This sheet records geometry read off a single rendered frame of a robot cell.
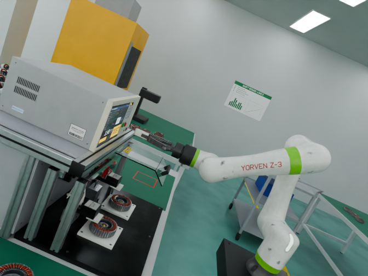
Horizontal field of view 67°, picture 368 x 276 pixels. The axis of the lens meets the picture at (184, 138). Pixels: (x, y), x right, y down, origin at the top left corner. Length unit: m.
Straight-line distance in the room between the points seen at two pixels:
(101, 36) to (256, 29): 3.34
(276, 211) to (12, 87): 1.23
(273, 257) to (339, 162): 6.06
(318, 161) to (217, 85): 5.29
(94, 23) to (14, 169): 4.03
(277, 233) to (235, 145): 5.31
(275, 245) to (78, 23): 4.43
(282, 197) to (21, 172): 1.10
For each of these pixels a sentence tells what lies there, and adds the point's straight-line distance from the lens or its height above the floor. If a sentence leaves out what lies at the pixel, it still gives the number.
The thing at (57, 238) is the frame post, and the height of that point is 0.82.
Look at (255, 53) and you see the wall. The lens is 6.50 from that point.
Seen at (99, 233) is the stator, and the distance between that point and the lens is 1.23.
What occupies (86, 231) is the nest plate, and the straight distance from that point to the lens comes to 1.24.
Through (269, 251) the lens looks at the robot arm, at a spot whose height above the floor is 0.97.
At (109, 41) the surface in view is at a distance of 4.81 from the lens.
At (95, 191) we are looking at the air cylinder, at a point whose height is 0.82.
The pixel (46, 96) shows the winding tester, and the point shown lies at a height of 1.23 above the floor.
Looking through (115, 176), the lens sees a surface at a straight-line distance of 1.42.
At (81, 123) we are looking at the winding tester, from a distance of 1.07.
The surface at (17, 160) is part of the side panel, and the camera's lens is 1.06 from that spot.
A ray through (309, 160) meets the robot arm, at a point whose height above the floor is 1.41.
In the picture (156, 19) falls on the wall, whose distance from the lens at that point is 6.60.
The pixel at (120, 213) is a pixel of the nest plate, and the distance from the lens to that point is 1.42.
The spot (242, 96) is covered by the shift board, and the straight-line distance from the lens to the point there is 6.43.
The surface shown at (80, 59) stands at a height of 1.06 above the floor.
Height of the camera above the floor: 1.50
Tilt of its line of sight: 11 degrees down
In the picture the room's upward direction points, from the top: 25 degrees clockwise
